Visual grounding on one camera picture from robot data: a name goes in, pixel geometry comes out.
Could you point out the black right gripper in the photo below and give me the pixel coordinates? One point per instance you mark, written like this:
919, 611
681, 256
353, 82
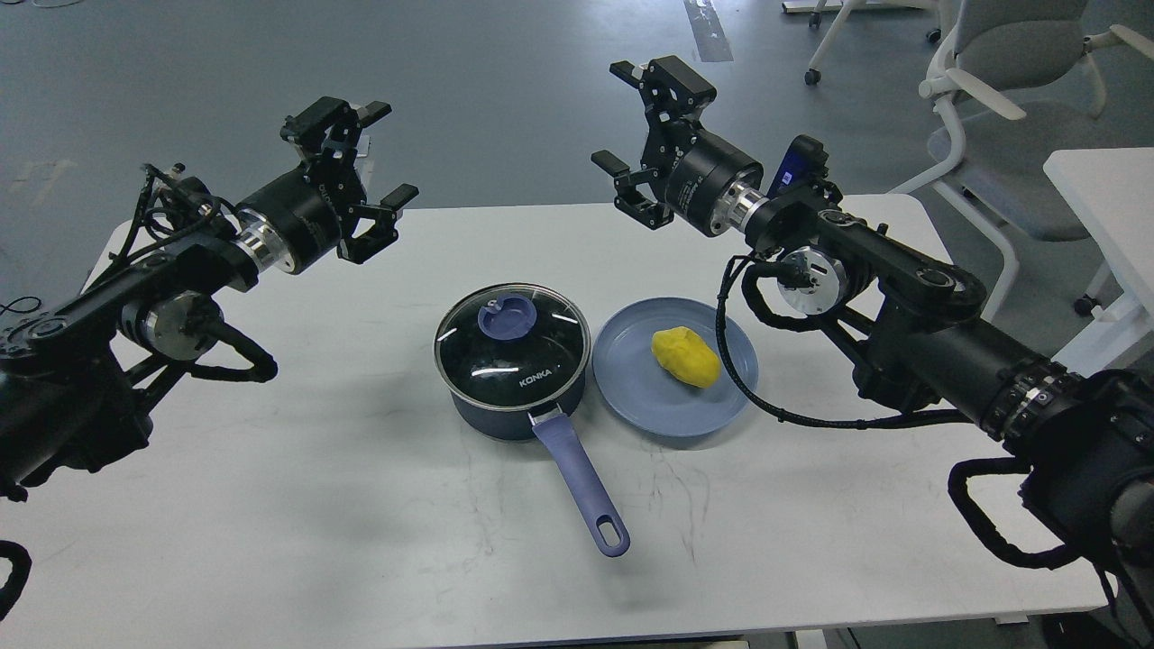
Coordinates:
674, 97

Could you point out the glass lid blue knob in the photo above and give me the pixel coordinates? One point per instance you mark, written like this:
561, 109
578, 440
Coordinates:
512, 346

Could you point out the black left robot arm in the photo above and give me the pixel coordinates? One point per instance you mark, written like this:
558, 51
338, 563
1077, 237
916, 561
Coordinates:
80, 379

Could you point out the grey tape strip on floor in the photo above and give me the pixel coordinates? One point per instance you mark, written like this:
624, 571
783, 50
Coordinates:
711, 41

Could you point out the blue round plate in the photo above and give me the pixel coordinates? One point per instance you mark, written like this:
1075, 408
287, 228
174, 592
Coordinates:
659, 368

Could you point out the grey white office chair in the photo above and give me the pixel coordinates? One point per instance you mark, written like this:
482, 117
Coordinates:
989, 153

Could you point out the yellow potato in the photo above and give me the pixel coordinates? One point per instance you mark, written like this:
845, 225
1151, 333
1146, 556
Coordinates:
685, 355

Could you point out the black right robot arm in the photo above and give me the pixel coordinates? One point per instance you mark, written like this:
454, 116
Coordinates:
1075, 480

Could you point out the white side table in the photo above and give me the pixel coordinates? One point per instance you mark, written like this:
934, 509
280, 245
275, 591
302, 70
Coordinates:
1111, 192

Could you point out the dark blue saucepan purple handle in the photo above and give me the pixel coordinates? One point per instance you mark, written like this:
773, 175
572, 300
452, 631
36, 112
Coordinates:
551, 424

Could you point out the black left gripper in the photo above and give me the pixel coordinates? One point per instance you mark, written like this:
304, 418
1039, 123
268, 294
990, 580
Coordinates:
321, 205

